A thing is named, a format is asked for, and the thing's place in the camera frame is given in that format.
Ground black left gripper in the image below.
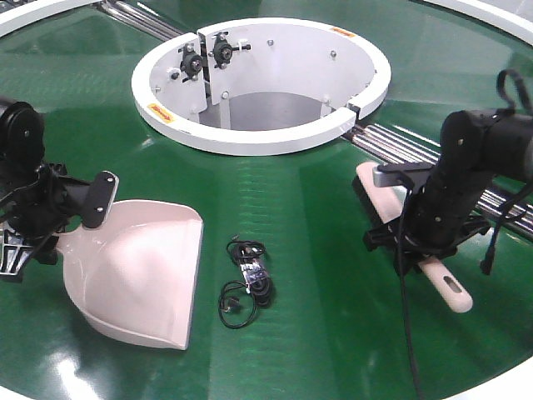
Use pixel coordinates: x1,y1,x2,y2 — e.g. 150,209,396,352
1,162,119,283

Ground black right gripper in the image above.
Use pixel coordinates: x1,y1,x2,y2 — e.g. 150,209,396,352
363,216,491,275

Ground pink hand brush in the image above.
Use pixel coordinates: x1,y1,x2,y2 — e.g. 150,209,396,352
356,162,473,313

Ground pink plastic dustpan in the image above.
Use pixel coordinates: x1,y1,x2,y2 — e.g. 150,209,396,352
57,199,203,350

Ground black cable bundle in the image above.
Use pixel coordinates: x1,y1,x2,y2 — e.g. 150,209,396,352
226,233,276,308

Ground small black wire loop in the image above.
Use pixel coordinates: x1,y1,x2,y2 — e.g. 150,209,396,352
217,281,257,329

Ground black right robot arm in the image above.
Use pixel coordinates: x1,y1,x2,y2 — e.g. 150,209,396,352
363,109,532,260

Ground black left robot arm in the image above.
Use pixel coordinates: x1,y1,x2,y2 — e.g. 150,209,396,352
1,97,119,283

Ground green conveyor belt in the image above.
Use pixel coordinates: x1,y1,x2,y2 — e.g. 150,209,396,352
1,1,532,399

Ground orange warning sticker left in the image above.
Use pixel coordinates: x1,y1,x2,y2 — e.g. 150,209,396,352
147,102,175,124

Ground orange warning sticker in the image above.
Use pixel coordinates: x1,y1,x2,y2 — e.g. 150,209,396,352
147,102,175,124
330,27,356,38

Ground chrome rollers right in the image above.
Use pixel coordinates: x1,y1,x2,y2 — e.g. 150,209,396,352
342,123,532,240

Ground chrome rollers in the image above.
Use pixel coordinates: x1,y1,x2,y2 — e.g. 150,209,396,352
97,1,184,42
342,123,532,240

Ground chrome rollers top left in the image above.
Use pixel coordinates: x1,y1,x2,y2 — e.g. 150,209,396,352
97,1,184,42

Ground white outer rim left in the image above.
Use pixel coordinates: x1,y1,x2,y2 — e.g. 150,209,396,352
1,0,95,37

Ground white rim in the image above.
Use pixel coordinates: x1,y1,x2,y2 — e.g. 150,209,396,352
1,0,95,37
424,0,532,47

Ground orange warning sticker top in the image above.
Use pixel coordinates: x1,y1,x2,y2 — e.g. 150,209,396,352
330,27,356,38

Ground white outer rim right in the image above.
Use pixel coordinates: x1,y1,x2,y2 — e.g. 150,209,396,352
424,0,532,47

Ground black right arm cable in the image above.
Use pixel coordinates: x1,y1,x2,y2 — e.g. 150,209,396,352
393,182,426,400

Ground left black bearing mount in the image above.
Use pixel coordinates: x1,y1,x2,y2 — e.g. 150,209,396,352
178,42,203,83

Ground black bearing mount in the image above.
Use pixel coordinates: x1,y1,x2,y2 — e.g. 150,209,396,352
178,42,203,83
208,32,252,69

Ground white inner conveyor ring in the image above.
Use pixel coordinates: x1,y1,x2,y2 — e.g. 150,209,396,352
131,17,392,157

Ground right black bearing mount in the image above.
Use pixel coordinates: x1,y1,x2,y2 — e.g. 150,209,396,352
208,32,252,69

